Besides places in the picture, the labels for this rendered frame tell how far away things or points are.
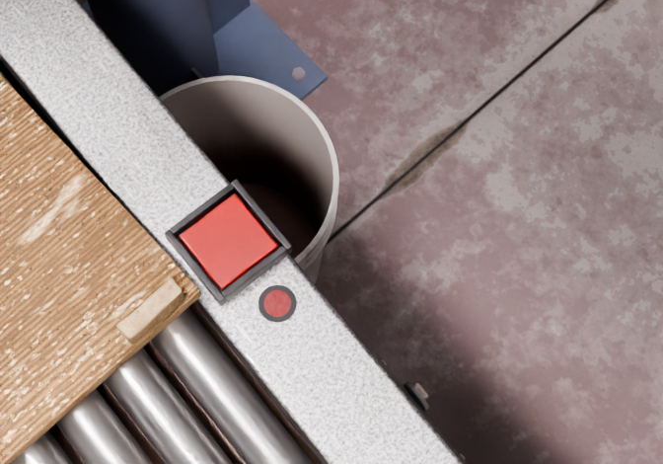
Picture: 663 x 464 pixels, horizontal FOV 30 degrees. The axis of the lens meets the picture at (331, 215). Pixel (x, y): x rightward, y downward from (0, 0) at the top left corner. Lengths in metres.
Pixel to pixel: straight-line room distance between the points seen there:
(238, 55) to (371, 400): 1.18
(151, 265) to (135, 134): 0.13
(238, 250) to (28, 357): 0.19
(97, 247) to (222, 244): 0.10
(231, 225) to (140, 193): 0.09
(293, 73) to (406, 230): 0.33
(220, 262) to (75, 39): 0.25
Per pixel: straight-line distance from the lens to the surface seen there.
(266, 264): 1.02
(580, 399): 1.98
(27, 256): 1.04
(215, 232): 1.03
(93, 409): 1.02
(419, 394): 1.09
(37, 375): 1.02
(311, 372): 1.01
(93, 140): 1.09
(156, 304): 0.99
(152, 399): 1.01
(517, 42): 2.15
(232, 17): 2.13
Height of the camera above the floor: 1.91
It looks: 72 degrees down
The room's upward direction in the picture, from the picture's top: 1 degrees clockwise
